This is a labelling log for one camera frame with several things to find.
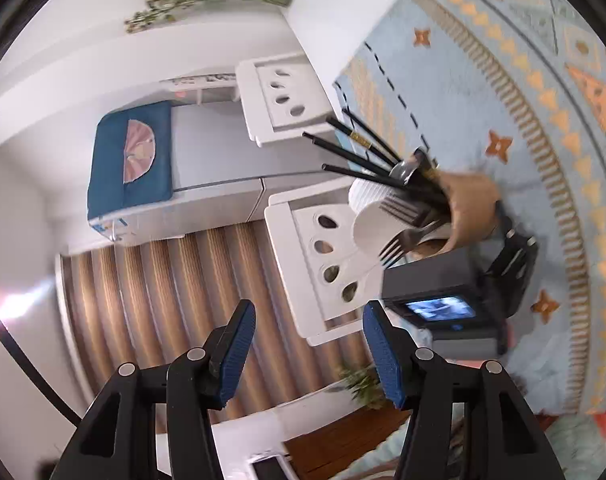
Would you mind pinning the white dining chair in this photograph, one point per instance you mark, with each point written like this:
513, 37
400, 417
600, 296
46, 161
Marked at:
293, 260
253, 100

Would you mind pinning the wooden utensil holder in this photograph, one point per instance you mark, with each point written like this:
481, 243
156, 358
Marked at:
473, 210

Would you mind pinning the metal spoon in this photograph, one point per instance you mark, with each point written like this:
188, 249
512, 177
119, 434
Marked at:
405, 172

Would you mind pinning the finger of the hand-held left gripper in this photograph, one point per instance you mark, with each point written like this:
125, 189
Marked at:
513, 255

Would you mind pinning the blue patterned table mat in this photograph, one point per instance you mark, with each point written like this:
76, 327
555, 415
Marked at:
483, 85

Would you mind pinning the white refrigerator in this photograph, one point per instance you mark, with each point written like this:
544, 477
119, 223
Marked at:
213, 160

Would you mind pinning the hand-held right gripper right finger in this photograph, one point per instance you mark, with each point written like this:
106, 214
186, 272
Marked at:
383, 355

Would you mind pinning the white dotted rice paddle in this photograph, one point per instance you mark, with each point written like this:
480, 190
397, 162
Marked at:
368, 195
368, 235

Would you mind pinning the metal fork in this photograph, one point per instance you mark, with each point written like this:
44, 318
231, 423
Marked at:
398, 250
403, 210

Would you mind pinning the blue refrigerator cover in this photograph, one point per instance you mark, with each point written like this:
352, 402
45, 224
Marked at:
108, 170

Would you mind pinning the white corner shelf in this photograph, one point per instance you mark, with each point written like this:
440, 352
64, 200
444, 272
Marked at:
203, 87

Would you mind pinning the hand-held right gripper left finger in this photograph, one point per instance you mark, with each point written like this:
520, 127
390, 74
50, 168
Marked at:
238, 360

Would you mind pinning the green potted plant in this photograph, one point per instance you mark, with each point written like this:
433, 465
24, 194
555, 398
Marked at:
368, 385

